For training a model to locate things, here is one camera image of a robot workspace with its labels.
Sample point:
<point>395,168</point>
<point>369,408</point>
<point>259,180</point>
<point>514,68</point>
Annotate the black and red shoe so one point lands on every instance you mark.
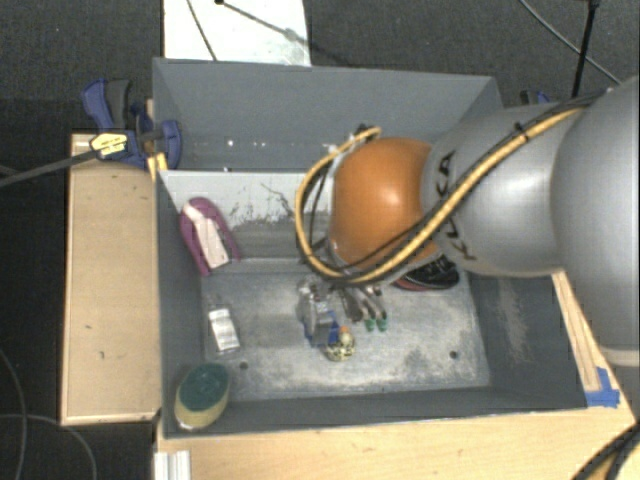
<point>432,275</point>

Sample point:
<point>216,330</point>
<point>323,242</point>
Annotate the purple and white slipper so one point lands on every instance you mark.
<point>207,235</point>

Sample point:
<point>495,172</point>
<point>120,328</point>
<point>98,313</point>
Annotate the green and yellow sponge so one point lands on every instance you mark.
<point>202,393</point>

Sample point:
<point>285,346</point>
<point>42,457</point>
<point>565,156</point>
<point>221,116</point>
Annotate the grey metal bin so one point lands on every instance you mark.
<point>280,113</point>

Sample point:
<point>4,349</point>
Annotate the pale wood flat board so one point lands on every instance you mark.
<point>112,288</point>

